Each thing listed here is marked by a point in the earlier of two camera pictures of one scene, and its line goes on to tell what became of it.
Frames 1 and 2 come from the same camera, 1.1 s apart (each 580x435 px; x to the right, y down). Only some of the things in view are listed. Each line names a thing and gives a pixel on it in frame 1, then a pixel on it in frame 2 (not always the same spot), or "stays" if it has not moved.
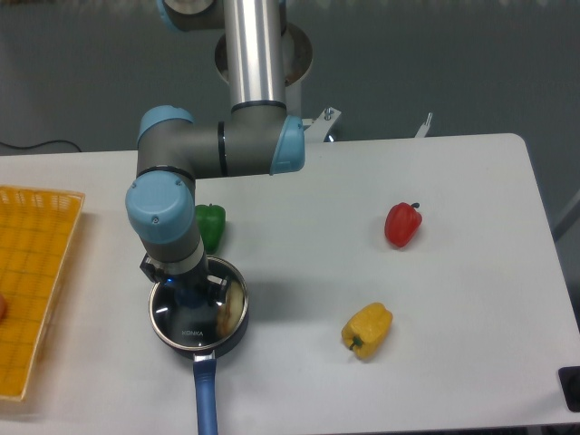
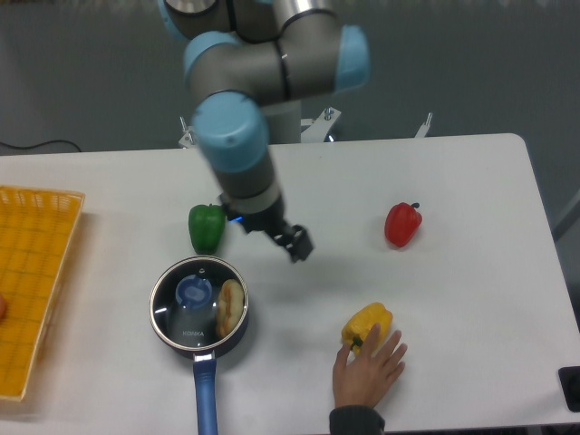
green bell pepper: x=211 y=223 stays
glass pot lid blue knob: x=205 y=326 stays
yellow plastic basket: x=37 y=229 stays
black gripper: x=187 y=276 → x=294 y=237
